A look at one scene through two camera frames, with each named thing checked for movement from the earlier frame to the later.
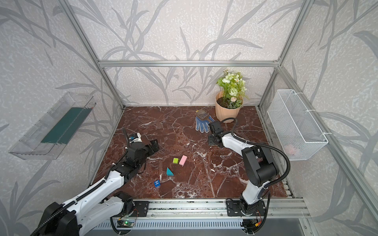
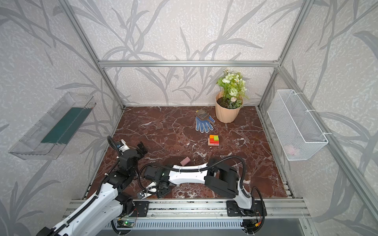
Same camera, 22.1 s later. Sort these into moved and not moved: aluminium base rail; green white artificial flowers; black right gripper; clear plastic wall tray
Moved: black right gripper
Not moved: clear plastic wall tray; aluminium base rail; green white artificial flowers
